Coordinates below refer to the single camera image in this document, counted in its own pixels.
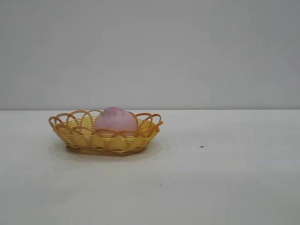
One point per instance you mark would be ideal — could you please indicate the pink peach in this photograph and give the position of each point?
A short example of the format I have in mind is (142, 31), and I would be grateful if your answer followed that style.
(117, 120)

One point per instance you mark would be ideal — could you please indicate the yellow woven wicker basket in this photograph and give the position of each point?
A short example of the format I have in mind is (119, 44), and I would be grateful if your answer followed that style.
(105, 143)

